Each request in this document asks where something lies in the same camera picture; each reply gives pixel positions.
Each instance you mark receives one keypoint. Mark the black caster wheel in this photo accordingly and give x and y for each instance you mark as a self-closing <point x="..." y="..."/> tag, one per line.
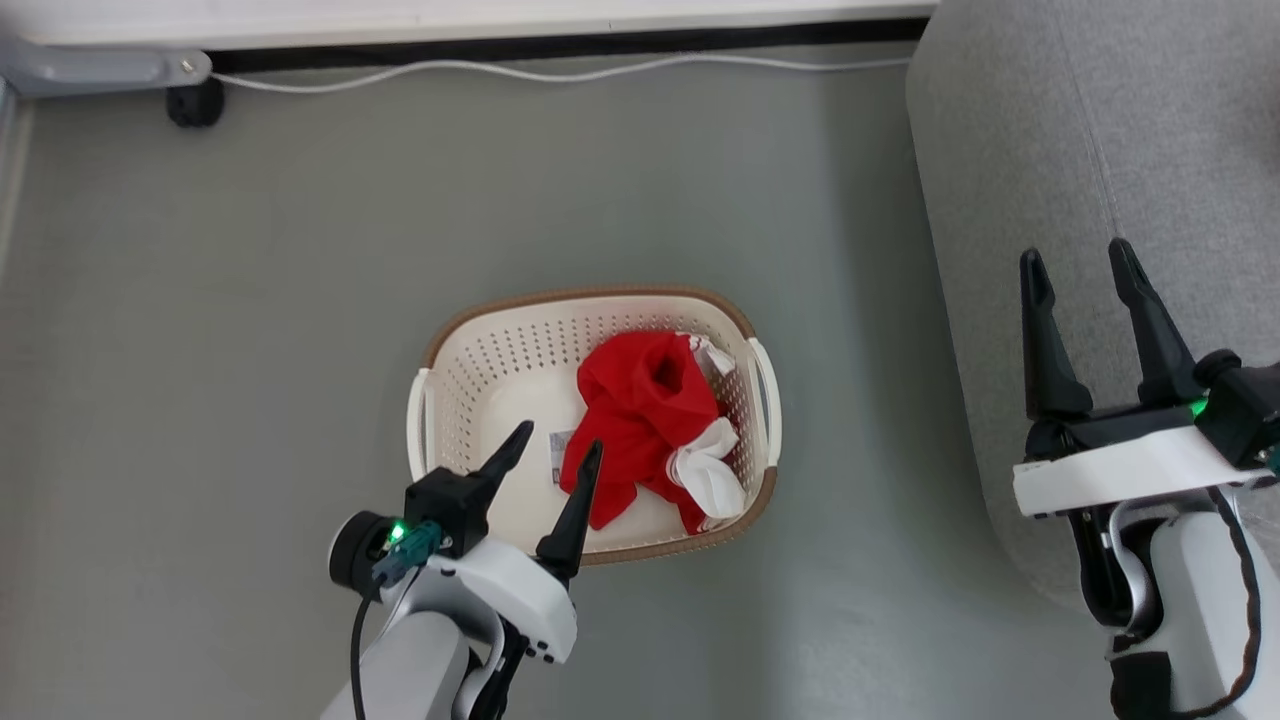
<point x="195" y="103"/>

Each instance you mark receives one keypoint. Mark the grey metal partition foot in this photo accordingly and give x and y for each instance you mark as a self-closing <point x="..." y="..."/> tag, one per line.
<point x="90" y="68"/>

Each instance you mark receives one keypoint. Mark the red and white garment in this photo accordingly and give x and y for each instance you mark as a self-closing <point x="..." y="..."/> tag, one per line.
<point x="640" y="400"/>

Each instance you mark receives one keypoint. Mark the cream laundry basket brown rim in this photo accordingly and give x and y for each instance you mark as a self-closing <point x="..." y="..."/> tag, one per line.
<point x="500" y="380"/>

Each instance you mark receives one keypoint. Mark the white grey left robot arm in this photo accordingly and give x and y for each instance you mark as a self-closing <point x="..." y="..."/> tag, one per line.
<point x="420" y="670"/>

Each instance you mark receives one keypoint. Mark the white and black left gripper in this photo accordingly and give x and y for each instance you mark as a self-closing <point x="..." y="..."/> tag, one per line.
<point x="510" y="590"/>

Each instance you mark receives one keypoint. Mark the grey fabric sofa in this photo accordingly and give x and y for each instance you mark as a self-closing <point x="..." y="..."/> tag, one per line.
<point x="1100" y="120"/>

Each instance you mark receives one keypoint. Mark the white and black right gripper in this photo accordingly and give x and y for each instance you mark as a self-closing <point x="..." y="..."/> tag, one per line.
<point x="1120" y="475"/>

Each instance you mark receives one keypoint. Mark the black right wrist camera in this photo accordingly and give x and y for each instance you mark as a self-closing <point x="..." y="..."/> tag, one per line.
<point x="1245" y="410"/>

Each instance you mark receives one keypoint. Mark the paper label in basket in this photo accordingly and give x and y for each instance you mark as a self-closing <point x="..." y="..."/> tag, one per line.
<point x="560" y="450"/>

